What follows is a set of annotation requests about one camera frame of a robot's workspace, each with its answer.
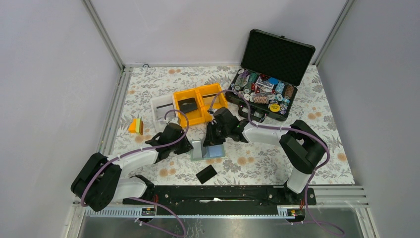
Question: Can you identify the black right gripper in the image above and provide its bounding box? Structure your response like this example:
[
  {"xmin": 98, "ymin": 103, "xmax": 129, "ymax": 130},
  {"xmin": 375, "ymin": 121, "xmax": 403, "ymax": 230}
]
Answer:
[{"xmin": 203, "ymin": 121, "xmax": 230, "ymax": 147}]

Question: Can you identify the yellow double storage bin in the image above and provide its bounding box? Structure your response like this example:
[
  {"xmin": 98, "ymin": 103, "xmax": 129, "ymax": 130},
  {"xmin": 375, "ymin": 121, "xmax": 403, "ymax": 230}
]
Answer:
[{"xmin": 173, "ymin": 83, "xmax": 228, "ymax": 128}]

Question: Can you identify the black credit card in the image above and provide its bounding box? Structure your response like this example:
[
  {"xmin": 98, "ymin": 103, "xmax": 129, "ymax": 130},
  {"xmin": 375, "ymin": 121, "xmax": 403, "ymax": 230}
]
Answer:
[{"xmin": 196, "ymin": 165, "xmax": 217, "ymax": 184}]

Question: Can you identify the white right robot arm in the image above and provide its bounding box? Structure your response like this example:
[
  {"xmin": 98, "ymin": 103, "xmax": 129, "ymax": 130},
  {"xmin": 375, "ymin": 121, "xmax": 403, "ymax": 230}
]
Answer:
[{"xmin": 203, "ymin": 107, "xmax": 330, "ymax": 204}]

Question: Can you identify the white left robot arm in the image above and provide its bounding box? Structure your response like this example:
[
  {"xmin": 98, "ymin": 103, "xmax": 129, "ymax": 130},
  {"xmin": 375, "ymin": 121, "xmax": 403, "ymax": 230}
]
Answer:
[{"xmin": 70, "ymin": 122, "xmax": 193, "ymax": 211}]

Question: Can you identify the dark card in bin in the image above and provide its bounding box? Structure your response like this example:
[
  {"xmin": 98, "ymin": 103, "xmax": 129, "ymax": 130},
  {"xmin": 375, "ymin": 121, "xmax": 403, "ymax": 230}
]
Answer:
[{"xmin": 178, "ymin": 98, "xmax": 198, "ymax": 114}]

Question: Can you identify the card in yellow bin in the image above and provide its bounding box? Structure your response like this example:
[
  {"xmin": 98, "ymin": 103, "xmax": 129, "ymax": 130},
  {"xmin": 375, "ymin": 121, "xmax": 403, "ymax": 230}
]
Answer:
[{"xmin": 202, "ymin": 94, "xmax": 219, "ymax": 106}]

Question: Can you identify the white storage bin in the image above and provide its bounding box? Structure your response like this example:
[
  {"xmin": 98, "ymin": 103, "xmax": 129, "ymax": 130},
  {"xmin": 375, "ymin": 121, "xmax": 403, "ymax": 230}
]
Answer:
[{"xmin": 151, "ymin": 94, "xmax": 177, "ymax": 132}]

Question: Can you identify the floral table mat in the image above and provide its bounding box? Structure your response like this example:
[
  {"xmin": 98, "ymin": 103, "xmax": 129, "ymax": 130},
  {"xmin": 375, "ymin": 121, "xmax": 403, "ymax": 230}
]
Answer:
[{"xmin": 113, "ymin": 65, "xmax": 355, "ymax": 185}]

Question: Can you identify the orange poker chip stack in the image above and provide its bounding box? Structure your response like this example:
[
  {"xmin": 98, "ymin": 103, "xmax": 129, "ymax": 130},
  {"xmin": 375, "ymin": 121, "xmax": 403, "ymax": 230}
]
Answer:
[{"xmin": 252, "ymin": 94, "xmax": 269, "ymax": 104}]

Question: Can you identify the yellow big blind chip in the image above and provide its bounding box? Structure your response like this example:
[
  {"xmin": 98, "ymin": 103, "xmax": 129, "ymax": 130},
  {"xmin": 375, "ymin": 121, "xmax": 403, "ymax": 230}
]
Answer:
[{"xmin": 268, "ymin": 104, "xmax": 281, "ymax": 113}]

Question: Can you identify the black poker chip case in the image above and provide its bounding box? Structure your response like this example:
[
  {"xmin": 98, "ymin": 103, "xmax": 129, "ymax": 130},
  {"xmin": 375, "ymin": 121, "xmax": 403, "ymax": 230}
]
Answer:
[{"xmin": 225, "ymin": 29, "xmax": 315, "ymax": 122}]

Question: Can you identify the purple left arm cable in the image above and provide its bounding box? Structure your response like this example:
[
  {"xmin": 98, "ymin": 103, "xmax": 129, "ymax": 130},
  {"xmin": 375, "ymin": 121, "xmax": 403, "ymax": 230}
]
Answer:
[{"xmin": 80, "ymin": 110, "xmax": 190, "ymax": 238}]

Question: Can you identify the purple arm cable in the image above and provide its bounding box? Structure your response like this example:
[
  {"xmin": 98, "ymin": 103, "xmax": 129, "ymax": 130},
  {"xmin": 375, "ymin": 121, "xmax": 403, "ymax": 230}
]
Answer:
[
  {"xmin": 80, "ymin": 110, "xmax": 190, "ymax": 238},
  {"xmin": 209, "ymin": 89, "xmax": 345, "ymax": 238}
]

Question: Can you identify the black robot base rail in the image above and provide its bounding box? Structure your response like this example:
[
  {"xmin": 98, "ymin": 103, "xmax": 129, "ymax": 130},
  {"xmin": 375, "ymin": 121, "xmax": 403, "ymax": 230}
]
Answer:
[{"xmin": 122, "ymin": 181, "xmax": 316, "ymax": 216}]

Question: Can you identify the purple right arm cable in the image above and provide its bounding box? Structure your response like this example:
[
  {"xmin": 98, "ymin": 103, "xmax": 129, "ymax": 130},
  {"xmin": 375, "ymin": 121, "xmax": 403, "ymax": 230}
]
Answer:
[{"xmin": 209, "ymin": 89, "xmax": 345, "ymax": 238}]

